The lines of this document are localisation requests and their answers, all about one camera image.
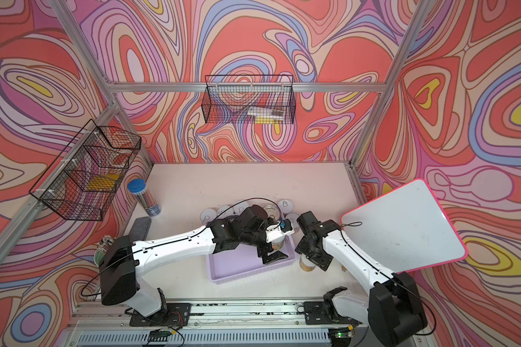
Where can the black wire basket wall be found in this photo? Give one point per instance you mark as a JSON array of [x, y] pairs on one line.
[[228, 97], [94, 150]]

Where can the yellow item in left basket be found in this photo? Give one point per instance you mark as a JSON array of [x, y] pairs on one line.
[[102, 183]]

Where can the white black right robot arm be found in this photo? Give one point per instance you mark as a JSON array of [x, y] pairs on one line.
[[391, 306]]

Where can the orange can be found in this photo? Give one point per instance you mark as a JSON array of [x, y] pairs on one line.
[[276, 239], [306, 264]]

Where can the pink framed whiteboard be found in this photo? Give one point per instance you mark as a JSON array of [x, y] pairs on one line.
[[405, 230]]

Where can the black wire basket back wall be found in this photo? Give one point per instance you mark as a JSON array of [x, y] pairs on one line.
[[228, 97]]

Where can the markers in back basket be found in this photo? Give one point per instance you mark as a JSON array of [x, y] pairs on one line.
[[259, 115]]

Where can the blue lid pencil tube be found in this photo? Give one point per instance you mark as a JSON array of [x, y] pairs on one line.
[[139, 189]]

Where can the yellow can white lid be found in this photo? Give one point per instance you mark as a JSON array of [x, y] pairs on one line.
[[286, 206]]

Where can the lilac plastic basket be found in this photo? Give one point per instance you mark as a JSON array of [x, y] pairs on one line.
[[243, 262]]

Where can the pink can white lid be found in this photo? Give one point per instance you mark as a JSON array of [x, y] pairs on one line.
[[293, 218]]

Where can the green cup with pencils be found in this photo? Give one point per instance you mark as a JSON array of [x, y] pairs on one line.
[[102, 248]]

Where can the white lid can far left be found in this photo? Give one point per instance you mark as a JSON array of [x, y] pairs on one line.
[[208, 215]]

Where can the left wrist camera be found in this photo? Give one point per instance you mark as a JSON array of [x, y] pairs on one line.
[[284, 226]]

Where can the grey whiteboard eraser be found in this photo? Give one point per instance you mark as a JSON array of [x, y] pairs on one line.
[[140, 228]]

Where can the black wire basket left wall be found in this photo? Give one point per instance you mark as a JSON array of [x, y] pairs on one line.
[[94, 150]]

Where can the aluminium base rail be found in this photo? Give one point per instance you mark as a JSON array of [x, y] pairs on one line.
[[216, 322]]

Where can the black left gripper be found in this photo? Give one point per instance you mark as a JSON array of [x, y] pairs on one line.
[[265, 251]]

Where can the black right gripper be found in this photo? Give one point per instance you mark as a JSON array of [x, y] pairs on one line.
[[324, 261]]

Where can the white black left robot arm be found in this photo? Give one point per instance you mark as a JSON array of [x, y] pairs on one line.
[[122, 268]]

